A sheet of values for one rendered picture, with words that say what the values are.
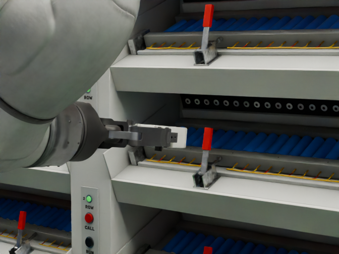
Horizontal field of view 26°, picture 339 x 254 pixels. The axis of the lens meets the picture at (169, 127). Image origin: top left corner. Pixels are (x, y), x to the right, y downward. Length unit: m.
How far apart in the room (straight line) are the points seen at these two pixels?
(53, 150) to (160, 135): 0.18
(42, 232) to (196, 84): 0.51
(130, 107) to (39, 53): 0.60
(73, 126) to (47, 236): 0.64
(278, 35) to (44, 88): 0.50
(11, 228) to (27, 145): 0.78
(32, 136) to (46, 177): 0.60
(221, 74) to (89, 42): 0.45
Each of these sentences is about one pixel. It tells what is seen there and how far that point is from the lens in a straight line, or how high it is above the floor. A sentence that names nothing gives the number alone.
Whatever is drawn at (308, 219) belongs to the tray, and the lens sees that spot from 1.06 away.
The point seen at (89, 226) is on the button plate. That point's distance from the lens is 1.30.
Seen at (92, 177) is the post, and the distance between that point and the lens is 1.28.
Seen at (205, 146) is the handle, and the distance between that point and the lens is 1.15.
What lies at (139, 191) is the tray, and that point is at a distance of 1.22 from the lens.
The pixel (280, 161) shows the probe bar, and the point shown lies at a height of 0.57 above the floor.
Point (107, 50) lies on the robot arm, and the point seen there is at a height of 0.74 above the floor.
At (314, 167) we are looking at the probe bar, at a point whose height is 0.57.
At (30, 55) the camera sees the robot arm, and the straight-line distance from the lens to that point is 0.69.
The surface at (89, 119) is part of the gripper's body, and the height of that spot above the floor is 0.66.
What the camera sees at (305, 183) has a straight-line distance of 1.09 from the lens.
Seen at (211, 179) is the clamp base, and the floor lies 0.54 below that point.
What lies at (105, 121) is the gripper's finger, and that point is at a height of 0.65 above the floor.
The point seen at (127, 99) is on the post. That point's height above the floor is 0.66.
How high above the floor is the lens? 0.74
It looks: 6 degrees down
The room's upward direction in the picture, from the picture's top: straight up
